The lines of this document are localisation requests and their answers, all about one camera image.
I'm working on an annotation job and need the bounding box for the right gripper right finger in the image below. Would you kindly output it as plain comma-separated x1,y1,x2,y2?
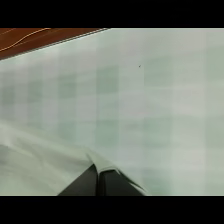
98,168,145,197

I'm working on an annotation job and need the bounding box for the pale green garment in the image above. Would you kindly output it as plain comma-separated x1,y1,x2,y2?
0,119,148,197

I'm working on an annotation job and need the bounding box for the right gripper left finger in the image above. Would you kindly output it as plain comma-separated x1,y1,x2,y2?
57,163,99,197

